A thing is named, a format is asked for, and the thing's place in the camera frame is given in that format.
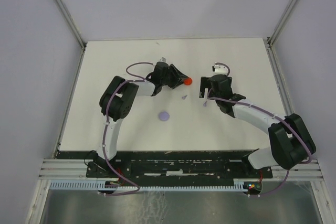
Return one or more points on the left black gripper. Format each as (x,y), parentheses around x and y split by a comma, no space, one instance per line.
(177,74)

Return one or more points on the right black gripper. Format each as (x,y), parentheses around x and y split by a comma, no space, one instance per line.
(205,83)

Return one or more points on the orange round charging case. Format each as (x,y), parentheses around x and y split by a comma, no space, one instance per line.
(187,81)

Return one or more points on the purple round charging case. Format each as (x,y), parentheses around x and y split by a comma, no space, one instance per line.
(164,116)

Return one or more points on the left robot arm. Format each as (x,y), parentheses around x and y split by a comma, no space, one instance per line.
(118,98)

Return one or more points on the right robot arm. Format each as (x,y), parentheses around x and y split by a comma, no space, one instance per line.
(290,140)

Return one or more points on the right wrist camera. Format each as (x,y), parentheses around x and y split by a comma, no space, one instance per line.
(220,68)

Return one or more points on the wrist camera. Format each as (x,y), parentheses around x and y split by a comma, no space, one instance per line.
(162,59)
(220,68)

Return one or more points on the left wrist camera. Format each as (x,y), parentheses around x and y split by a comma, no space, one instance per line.
(162,59)

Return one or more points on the right aluminium frame post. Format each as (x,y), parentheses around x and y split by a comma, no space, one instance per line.
(290,7)

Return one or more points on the aluminium frame post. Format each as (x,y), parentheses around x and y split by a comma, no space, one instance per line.
(70,22)
(290,7)

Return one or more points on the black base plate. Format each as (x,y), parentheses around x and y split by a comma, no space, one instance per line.
(176,155)

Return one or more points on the left aluminium frame post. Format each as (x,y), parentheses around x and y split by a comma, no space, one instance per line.
(70,22)

